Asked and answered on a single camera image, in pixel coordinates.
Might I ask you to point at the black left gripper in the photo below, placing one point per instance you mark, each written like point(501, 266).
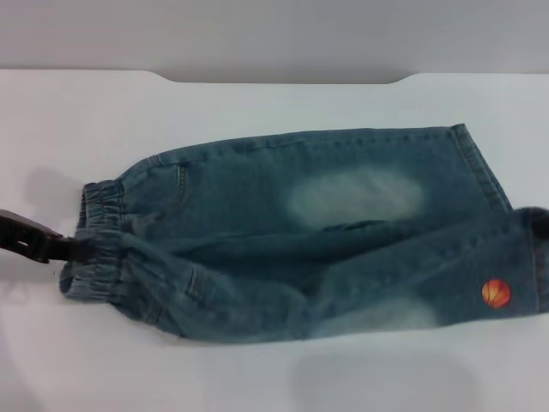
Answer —
point(25, 236)

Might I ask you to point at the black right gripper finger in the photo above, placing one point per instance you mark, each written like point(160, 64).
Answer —
point(541, 223)

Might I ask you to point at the blue denim shorts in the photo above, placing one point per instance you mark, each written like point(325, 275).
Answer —
point(257, 214)

